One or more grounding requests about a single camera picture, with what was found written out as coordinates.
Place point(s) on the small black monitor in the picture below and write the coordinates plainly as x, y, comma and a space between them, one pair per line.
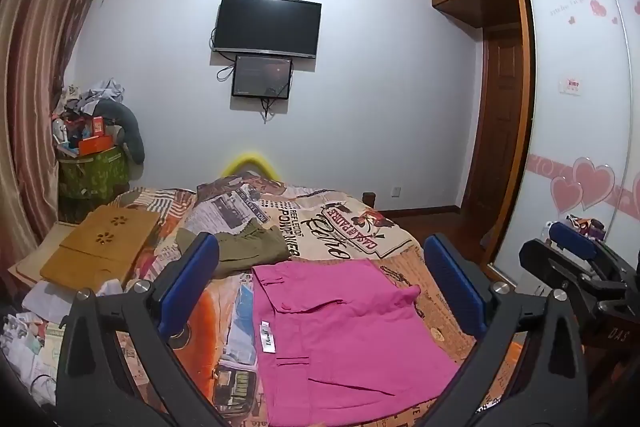
262, 76

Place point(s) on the pink pants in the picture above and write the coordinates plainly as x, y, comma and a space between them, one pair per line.
345, 337

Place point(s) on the pile of crumpled clothes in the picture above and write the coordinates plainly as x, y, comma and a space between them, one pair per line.
95, 94

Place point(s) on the heart print wardrobe door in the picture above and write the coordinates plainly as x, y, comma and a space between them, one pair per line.
575, 147

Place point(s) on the pile of papers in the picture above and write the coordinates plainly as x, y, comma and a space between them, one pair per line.
25, 352

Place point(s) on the white wall outlet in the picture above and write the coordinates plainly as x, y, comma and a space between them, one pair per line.
395, 192

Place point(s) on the small red box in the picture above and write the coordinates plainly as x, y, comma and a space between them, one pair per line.
97, 125

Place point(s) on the white cloth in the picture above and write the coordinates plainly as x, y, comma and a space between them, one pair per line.
55, 299

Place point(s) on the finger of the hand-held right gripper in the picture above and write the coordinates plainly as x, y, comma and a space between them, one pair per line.
542, 264
575, 238

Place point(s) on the pink wardrobe sticker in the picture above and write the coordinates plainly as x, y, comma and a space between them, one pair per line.
571, 85

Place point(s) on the colourful toys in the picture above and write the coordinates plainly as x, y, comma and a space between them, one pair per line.
590, 224

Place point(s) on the wooden bedpost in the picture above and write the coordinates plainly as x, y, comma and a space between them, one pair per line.
369, 199

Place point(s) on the wooden door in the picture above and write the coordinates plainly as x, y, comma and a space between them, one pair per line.
497, 122

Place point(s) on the orange box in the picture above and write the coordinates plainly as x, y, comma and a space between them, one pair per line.
95, 144

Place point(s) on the olive green pants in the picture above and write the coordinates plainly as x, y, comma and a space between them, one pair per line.
245, 247

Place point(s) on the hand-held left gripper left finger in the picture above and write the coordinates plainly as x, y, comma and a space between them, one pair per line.
196, 267

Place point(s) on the striped brown curtain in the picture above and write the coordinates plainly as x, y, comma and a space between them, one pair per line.
40, 57

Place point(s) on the newspaper print bedsheet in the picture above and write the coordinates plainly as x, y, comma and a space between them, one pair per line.
320, 227

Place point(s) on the green storage box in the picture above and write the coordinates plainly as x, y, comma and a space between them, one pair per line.
95, 177

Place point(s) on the yellow curved object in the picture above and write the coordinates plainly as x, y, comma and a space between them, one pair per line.
251, 161

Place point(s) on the black wall television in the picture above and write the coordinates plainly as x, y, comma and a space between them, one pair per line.
267, 27

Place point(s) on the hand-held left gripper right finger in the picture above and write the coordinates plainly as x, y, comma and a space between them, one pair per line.
456, 289

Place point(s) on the wooden lap desk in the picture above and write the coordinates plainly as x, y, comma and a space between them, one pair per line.
97, 252

